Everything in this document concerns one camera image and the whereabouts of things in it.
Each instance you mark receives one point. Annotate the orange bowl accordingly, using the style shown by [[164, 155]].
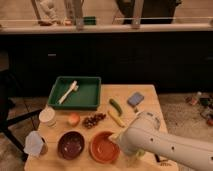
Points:
[[103, 150]]

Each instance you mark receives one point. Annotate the yellow banana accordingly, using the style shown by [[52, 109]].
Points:
[[117, 119]]

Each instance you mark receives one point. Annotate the dark purple bowl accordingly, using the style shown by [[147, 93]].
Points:
[[71, 145]]

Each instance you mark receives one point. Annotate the green plastic tray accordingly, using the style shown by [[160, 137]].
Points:
[[86, 97]]

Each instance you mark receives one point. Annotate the white dish brush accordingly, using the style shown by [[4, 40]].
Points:
[[73, 87]]

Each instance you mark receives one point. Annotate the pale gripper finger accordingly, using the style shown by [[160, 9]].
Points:
[[113, 137]]

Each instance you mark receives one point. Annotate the blue sponge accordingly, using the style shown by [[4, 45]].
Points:
[[135, 99]]

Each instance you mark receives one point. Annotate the orange peach fruit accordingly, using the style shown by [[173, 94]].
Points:
[[73, 119]]

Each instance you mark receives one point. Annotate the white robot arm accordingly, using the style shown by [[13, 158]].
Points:
[[144, 133]]

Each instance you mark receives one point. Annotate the translucent plastic container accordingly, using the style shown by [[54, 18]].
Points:
[[35, 145]]

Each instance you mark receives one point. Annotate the green cucumber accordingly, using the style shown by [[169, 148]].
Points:
[[116, 106]]

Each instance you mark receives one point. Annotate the bunch of red grapes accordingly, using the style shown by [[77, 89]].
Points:
[[93, 120]]

